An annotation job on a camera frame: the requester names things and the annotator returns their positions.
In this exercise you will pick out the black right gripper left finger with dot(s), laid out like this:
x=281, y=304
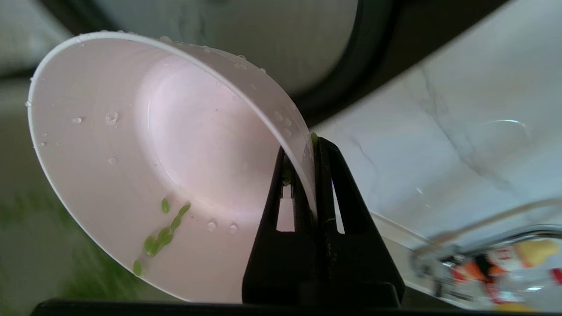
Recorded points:
x=281, y=263

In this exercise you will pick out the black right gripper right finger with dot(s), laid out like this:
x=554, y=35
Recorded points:
x=360, y=263

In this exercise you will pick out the chopped green scallions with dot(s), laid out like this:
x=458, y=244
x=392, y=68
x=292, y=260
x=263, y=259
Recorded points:
x=162, y=237

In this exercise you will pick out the white bowl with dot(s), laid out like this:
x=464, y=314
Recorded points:
x=109, y=153

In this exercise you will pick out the black rice cooker lid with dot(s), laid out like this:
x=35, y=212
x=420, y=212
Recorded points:
x=307, y=44

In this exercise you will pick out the grey inner pot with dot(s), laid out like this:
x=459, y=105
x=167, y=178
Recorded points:
x=17, y=153

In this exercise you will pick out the chrome faucet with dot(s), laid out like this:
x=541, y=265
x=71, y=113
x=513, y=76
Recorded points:
x=439, y=259

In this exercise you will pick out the orange red item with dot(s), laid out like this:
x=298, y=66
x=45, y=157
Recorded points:
x=505, y=263

